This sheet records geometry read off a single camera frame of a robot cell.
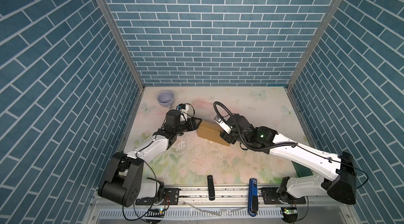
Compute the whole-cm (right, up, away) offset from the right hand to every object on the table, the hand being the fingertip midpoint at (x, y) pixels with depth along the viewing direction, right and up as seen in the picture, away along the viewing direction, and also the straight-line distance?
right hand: (223, 123), depth 76 cm
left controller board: (-32, -41, -4) cm, 52 cm away
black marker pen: (-7, -31, -1) cm, 32 cm away
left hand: (-13, 0, +10) cm, 17 cm away
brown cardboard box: (-6, -5, +4) cm, 9 cm away
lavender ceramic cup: (-39, +13, +35) cm, 53 cm away
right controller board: (+32, -42, -2) cm, 52 cm away
